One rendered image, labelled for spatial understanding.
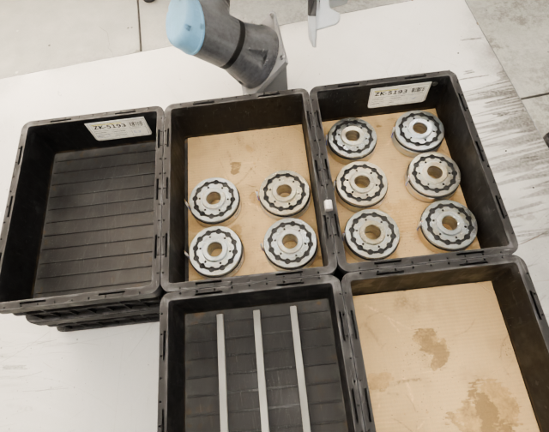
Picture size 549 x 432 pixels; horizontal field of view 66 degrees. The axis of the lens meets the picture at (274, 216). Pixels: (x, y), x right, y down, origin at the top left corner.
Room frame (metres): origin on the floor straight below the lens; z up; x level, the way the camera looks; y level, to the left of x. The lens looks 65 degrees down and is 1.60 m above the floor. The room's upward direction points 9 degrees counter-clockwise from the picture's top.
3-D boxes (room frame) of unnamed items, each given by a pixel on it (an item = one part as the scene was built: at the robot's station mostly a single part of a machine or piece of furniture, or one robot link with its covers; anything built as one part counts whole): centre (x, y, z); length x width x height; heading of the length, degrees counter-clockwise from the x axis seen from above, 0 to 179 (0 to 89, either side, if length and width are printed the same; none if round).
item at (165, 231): (0.40, 0.05, 0.92); 0.40 x 0.30 x 0.02; 177
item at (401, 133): (0.49, -0.33, 0.86); 0.10 x 0.10 x 0.01
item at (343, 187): (0.39, -0.18, 0.86); 0.10 x 0.10 x 0.01
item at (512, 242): (0.39, -0.25, 0.92); 0.40 x 0.30 x 0.02; 177
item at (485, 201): (0.39, -0.25, 0.87); 0.40 x 0.30 x 0.11; 177
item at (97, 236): (0.42, 0.35, 0.87); 0.40 x 0.30 x 0.11; 177
